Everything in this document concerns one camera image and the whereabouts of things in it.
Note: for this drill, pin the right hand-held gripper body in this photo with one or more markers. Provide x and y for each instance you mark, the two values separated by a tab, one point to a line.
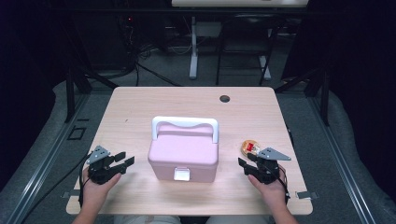
266	171

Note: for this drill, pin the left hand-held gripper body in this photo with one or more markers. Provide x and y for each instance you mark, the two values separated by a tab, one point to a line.
101	169

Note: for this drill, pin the round orange snack packet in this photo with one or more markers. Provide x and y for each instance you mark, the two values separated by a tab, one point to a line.
248	146

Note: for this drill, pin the person's right hand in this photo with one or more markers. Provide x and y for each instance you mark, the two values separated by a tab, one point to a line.
274	194

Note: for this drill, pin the person's left hand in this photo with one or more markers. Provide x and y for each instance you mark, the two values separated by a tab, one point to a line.
93	194

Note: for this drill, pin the black metal stand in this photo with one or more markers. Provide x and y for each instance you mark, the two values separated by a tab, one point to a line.
324	99
70	93

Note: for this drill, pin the white desk leg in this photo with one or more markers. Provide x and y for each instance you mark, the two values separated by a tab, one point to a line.
193	46
265	68

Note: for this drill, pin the black chair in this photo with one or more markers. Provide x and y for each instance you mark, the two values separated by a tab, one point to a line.
249	18

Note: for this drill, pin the white background desk top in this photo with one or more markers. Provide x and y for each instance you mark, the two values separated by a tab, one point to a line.
236	2

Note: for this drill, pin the grey metal table bracket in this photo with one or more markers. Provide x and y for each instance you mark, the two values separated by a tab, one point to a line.
73	194
306	195

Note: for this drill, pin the grey floor rail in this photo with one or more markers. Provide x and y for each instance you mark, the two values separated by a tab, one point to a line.
345	174
43	168

